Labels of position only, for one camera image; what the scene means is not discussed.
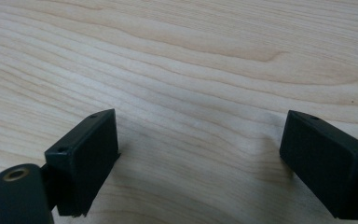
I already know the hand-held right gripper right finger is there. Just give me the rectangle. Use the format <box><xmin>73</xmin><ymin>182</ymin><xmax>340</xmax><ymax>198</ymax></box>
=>
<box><xmin>279</xmin><ymin>109</ymin><xmax>358</xmax><ymax>221</ymax></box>

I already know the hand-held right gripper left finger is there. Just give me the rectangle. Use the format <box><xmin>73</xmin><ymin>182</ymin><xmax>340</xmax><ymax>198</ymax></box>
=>
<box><xmin>44</xmin><ymin>108</ymin><xmax>121</xmax><ymax>217</ymax></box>

